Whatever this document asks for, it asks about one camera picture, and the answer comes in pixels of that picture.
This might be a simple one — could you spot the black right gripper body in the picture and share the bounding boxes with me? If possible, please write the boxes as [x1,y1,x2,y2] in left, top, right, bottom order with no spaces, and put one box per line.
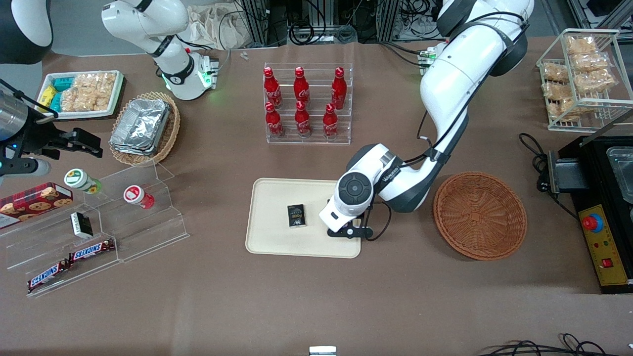
[19,119,70,160]

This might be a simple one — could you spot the white rectangular snack tray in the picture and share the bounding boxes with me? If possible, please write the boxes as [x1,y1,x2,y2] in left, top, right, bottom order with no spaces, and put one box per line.
[37,70,125,121]

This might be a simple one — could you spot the cream plastic tray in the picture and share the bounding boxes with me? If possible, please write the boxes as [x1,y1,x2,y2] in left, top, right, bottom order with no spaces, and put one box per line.
[245,178,364,259]

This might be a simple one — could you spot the oval tan wicker basket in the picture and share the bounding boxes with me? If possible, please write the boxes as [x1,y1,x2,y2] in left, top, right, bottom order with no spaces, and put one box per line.
[108,91,181,167]

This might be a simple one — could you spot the round brown wicker basket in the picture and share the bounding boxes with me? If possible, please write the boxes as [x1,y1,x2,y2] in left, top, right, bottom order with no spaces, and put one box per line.
[433,171,528,262]

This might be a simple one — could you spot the green lid snack cup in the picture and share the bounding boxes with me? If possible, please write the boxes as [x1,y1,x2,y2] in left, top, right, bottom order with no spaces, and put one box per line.
[64,168,103,195]

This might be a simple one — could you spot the clear bag rice crackers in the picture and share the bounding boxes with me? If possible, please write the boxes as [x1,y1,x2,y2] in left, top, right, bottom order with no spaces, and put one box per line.
[59,87,108,113]
[74,72,118,100]

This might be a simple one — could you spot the small black snack box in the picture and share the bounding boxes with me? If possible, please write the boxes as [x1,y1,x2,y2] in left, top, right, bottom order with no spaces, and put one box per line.
[287,203,307,229]

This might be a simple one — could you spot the stack of foil trays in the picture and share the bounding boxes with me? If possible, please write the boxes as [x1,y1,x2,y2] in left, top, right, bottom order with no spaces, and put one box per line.
[109,98,172,157]

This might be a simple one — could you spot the red cookie box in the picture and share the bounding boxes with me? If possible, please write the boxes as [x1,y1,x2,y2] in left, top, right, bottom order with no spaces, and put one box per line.
[0,182,74,230]

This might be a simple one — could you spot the red lid snack cup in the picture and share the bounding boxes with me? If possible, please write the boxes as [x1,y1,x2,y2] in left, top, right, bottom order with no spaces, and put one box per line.
[123,184,155,210]

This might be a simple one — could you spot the small black white box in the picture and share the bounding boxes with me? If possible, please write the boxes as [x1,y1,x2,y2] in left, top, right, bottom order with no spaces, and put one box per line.
[70,211,94,239]

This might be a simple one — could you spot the clear acrylic bottle rack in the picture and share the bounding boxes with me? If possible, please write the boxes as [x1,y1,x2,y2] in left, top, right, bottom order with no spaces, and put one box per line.
[263,62,355,146]

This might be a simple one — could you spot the red cola bottle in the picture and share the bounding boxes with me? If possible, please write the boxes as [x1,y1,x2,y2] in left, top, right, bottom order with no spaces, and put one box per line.
[293,66,310,105]
[322,103,339,140]
[331,67,348,110]
[265,101,284,139]
[294,100,312,138]
[263,67,283,110]

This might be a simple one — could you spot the Snickers chocolate bar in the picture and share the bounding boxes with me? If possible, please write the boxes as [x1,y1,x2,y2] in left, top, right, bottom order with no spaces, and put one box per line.
[27,260,70,292]
[68,239,116,263]

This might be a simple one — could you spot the clear acrylic stepped shelf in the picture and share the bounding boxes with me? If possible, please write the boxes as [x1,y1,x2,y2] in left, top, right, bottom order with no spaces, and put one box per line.
[0,162,190,298]

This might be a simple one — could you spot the beige cloth bag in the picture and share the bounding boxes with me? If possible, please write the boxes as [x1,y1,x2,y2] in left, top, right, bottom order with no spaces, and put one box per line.
[177,2,259,50]

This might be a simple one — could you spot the aluminium equipment rack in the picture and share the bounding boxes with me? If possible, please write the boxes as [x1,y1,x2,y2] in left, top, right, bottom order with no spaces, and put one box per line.
[236,0,443,46]

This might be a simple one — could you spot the clear bag fried snacks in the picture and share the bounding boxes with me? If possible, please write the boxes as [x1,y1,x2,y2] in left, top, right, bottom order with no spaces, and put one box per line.
[548,97,583,122]
[571,51,610,73]
[542,81,575,100]
[574,69,617,93]
[541,63,570,83]
[566,35,597,55]

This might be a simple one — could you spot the black sealing machine yellow panel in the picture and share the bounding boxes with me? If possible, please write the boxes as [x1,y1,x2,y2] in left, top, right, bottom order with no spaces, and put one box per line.
[546,108,633,295]

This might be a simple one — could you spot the clear plastic food container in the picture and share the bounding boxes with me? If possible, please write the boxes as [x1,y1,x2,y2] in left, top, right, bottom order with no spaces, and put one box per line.
[605,145,633,204]

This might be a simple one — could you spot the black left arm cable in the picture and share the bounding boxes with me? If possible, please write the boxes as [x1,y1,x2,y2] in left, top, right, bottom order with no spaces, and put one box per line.
[364,10,529,242]

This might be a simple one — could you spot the black machine power cable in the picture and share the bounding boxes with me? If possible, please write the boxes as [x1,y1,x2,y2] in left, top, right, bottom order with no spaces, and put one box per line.
[518,132,580,221]

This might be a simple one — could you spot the black floor cable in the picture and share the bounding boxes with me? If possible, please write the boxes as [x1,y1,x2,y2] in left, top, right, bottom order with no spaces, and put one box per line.
[476,333,633,356]

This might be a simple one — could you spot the white wire basket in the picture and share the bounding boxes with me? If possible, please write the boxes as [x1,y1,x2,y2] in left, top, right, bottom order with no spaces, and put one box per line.
[536,28,633,132]

